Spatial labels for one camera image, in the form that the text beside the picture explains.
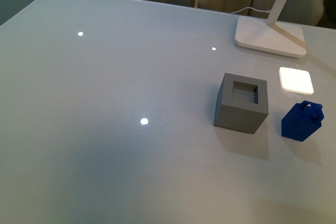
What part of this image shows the blue plastic block part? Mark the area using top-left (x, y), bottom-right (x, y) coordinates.
top-left (281, 100), bottom-right (324, 142)

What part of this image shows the gray hollow cube base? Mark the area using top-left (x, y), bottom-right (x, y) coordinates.
top-left (214, 73), bottom-right (269, 134)

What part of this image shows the white desk lamp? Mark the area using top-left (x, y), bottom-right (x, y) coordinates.
top-left (235, 0), bottom-right (307, 58)

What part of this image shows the white lamp power cable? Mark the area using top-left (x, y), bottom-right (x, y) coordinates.
top-left (230, 7), bottom-right (271, 15)

